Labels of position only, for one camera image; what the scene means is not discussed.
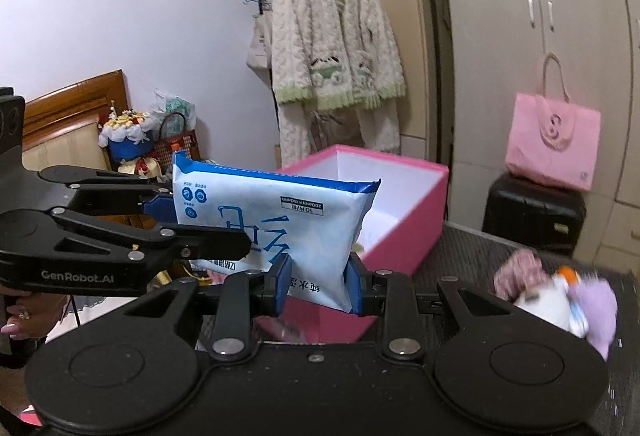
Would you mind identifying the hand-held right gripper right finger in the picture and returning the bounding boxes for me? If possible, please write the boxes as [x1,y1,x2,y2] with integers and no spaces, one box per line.
[345,251,524,363]

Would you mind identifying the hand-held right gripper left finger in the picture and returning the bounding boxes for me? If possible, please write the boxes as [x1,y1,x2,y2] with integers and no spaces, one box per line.
[120,253,294,363]

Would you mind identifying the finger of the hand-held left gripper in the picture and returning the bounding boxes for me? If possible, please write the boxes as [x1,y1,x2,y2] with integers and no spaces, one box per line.
[49,210,252,263]
[39,165,177,223]

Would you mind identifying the pink cardboard box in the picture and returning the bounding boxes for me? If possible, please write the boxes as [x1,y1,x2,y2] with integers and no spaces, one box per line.
[255,144,450,344]

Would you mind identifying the blue white wet wipes pack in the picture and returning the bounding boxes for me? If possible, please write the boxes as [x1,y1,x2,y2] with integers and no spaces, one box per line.
[171,151,382,314]

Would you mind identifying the pink frilly cloth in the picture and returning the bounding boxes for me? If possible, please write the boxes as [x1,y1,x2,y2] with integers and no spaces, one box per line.
[494,250,543,301]

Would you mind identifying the white packet orange blue print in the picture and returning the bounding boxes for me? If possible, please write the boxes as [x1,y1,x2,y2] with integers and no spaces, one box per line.
[515,266,588,339]

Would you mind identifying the person's left hand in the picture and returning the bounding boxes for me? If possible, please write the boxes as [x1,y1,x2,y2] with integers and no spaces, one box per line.
[0,293,69,342]

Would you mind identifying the white bed sheet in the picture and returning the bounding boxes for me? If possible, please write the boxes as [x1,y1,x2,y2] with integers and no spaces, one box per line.
[50,295,118,332]

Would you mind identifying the cream hat with red ribbon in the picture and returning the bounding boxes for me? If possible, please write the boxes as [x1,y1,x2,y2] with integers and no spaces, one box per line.
[120,156,166,183]

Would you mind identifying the red woven basket bag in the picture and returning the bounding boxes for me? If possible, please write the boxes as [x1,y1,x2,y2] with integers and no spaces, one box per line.
[154,112,201,167]

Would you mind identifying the flower bouquet in blue box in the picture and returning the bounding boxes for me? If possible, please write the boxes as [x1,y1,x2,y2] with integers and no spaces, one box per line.
[99,100,157,167]

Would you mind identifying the white green plastic bag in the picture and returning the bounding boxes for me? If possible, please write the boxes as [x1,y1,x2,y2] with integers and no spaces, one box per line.
[150,90,197,127]

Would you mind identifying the black clothes rack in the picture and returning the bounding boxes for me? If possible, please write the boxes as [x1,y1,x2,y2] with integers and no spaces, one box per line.
[254,0,362,169]

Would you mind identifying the wooden bed headboard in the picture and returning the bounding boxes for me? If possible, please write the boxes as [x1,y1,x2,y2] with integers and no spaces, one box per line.
[22,70,126,173]

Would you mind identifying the white fluffy pants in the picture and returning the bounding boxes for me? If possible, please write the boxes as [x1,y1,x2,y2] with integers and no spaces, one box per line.
[277,98,402,167]

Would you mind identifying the beige hanging tote bag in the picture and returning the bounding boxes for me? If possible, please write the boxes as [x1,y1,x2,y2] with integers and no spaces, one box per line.
[245,10,275,86]

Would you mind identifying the black suitcase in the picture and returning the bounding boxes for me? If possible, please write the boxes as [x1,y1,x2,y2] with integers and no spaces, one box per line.
[482,173,587,257]

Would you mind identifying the pink tote bag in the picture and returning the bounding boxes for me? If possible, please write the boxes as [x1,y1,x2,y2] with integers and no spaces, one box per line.
[504,52,602,193]

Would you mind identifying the white green fluffy cardigan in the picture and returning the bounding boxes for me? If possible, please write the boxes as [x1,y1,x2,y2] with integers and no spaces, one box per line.
[270,0,407,111]

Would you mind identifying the purple plush toy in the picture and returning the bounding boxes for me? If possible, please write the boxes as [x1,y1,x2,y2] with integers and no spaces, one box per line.
[570,278,620,362]

